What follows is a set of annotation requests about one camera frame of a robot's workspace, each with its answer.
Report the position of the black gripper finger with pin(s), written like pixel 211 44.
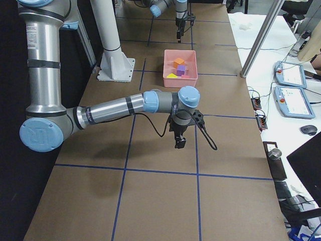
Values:
pixel 180 142
pixel 179 35

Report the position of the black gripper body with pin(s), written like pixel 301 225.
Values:
pixel 178 130
pixel 180 24

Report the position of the orange foam block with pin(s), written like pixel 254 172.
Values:
pixel 177 62

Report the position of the purple foam block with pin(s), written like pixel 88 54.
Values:
pixel 181 70

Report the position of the yellow foam block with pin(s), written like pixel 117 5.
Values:
pixel 171 75

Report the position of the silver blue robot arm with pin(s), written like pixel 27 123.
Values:
pixel 168 16
pixel 48 122

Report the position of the pink plastic bin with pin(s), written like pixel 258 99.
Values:
pixel 189 57

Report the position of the upper orange black connector box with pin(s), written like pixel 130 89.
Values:
pixel 256 103

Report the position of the orange black connector box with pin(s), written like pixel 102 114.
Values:
pixel 261 121
pixel 256 103

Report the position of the lower orange black connector box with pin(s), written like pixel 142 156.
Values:
pixel 261 121

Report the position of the silver metal cylinder weight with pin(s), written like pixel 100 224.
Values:
pixel 274 154

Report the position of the lower blue teach pendant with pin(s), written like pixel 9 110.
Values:
pixel 293 102

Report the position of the blue teach pendant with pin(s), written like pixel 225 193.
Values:
pixel 293 102
pixel 290 74

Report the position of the upper blue teach pendant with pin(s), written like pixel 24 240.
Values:
pixel 290 74

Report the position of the black monitor corner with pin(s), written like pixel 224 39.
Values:
pixel 305 161

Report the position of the black computer mouse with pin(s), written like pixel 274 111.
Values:
pixel 310 130

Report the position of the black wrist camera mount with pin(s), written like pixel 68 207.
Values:
pixel 198 118

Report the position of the white pedestal column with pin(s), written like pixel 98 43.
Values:
pixel 114 66

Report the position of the aluminium frame post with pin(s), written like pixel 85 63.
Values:
pixel 262 34

